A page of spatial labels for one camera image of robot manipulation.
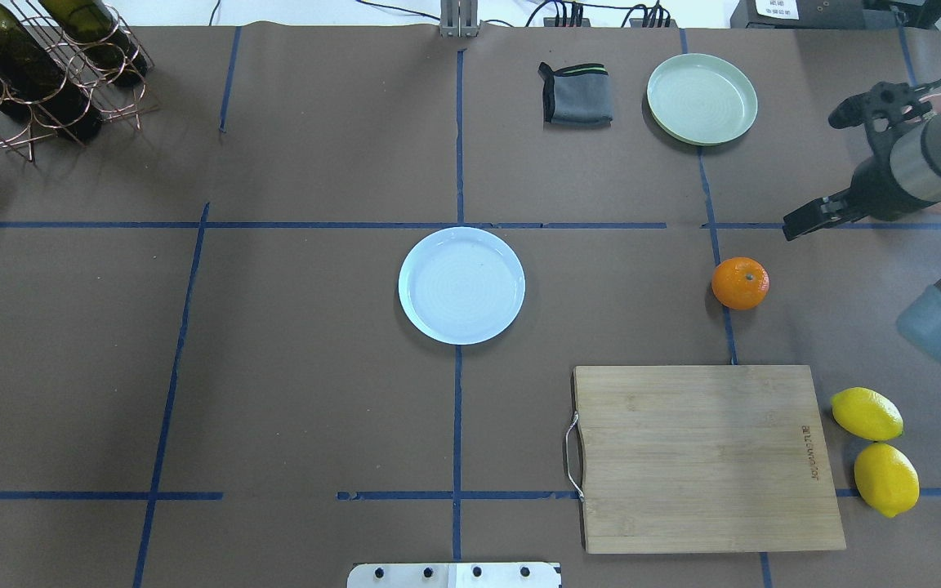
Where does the orange fruit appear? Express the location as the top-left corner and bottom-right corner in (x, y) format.
(711, 256), (772, 311)

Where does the light blue plate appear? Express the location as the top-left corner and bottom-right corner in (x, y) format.
(397, 226), (527, 345)

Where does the light green plate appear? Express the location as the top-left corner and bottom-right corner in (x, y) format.
(645, 53), (759, 146)

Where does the lemon nearer the board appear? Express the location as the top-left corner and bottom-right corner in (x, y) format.
(832, 387), (904, 442)

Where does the lemon farther from board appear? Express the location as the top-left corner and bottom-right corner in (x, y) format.
(853, 442), (920, 519)

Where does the folded grey cloth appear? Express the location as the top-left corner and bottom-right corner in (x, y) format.
(538, 62), (615, 129)

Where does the bamboo cutting board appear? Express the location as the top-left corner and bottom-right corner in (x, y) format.
(570, 365), (846, 555)

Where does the dark wine bottle front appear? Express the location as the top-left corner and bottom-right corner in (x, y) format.
(40, 1), (147, 88)

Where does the dark wine bottle middle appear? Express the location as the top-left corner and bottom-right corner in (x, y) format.
(0, 3), (102, 144)

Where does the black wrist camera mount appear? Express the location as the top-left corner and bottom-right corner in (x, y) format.
(827, 82), (934, 156)

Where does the aluminium frame post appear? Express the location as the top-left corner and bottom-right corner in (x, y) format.
(439, 0), (480, 38)

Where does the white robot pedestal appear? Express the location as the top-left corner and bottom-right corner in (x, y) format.
(346, 561), (564, 587)

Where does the copper wire bottle rack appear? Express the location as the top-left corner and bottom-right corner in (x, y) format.
(0, 1), (162, 163)

